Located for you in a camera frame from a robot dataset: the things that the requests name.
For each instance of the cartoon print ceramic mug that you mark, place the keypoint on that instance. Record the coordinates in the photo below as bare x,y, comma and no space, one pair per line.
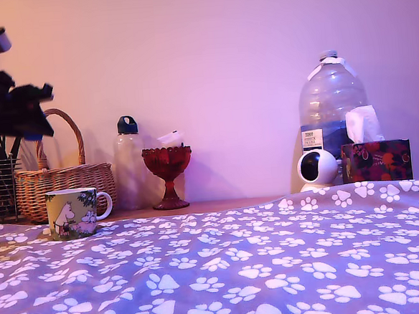
72,216

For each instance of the clear bottle with dark cap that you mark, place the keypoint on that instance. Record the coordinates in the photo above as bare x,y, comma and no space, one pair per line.
128,169

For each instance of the white packet in goblet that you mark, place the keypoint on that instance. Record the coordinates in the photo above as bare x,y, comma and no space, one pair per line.
169,139

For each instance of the red glass goblet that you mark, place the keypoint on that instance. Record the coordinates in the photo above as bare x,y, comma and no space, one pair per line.
167,163

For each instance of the paw print blanket cloth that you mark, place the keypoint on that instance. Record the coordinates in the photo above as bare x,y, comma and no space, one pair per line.
217,264

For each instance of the large clear water bottle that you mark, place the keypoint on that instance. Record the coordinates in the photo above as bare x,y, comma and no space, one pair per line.
330,94

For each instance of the white tissue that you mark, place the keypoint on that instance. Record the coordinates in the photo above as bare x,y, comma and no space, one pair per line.
363,124

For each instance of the floral tissue box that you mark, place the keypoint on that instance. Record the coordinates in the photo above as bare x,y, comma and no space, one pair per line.
374,161

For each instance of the small white round camera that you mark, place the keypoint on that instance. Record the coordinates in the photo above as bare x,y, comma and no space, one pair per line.
321,167

